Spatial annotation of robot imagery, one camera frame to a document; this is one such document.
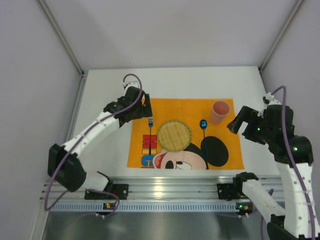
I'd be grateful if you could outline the blue metal fork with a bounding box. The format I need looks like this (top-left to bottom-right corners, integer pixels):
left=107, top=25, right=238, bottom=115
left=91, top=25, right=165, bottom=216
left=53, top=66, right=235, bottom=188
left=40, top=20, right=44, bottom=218
left=148, top=116, right=154, bottom=155

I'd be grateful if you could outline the pink plastic cup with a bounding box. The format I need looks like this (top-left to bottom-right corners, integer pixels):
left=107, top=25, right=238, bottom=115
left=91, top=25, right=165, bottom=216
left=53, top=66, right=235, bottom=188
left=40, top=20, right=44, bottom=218
left=210, top=101, right=230, bottom=125

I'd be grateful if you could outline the woven bamboo round plate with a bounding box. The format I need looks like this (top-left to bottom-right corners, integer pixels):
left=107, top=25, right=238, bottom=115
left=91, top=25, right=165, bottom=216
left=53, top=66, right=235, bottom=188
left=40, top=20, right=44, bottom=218
left=157, top=120, right=192, bottom=152

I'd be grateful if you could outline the blue metal spoon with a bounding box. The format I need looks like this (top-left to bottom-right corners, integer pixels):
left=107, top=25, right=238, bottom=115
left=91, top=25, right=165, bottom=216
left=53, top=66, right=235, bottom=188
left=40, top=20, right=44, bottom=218
left=199, top=119, right=208, bottom=160

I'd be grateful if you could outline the orange cartoon mouse cloth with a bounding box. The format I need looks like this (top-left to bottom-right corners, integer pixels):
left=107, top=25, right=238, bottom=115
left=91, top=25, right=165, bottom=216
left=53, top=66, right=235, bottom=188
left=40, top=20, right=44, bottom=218
left=127, top=98, right=244, bottom=171

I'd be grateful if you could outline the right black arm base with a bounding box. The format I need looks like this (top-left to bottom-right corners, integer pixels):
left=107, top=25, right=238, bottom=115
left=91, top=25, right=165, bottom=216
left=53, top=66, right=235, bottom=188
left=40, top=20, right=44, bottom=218
left=216, top=183, right=249, bottom=201

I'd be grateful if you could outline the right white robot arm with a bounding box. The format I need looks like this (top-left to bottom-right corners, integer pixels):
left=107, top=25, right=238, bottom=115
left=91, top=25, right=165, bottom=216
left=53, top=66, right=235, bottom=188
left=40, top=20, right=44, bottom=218
left=227, top=100, right=320, bottom=240

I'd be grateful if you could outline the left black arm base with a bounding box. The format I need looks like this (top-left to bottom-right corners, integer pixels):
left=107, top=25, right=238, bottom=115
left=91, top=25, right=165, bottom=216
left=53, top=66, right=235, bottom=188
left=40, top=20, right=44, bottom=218
left=84, top=183, right=129, bottom=200

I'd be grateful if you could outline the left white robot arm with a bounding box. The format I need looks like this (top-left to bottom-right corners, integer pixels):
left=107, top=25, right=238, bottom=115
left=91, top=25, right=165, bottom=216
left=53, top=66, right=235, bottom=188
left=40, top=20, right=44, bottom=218
left=47, top=86, right=153, bottom=192

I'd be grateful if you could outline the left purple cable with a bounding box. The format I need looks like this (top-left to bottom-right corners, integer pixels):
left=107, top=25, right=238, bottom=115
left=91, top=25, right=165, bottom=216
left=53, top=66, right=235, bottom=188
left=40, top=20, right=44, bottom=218
left=44, top=73, right=145, bottom=221

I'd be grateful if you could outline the purple cable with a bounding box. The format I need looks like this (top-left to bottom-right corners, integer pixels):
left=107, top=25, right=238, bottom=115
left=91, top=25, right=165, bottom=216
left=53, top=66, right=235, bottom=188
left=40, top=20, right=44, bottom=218
left=44, top=73, right=145, bottom=221
left=259, top=85, right=316, bottom=240

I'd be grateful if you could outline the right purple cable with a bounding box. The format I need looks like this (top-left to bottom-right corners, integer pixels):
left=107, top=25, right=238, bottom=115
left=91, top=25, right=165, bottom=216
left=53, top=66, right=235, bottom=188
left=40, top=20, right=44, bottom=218
left=259, top=85, right=316, bottom=240

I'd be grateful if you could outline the aluminium mounting rail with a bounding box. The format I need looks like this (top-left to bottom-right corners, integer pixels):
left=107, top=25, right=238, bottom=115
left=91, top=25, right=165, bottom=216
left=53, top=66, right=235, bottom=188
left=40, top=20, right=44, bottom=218
left=48, top=176, right=284, bottom=202

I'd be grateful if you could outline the perforated metal cable strip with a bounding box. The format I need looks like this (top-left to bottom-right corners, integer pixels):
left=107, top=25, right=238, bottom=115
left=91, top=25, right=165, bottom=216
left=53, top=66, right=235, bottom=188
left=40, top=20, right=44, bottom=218
left=51, top=201, right=253, bottom=213

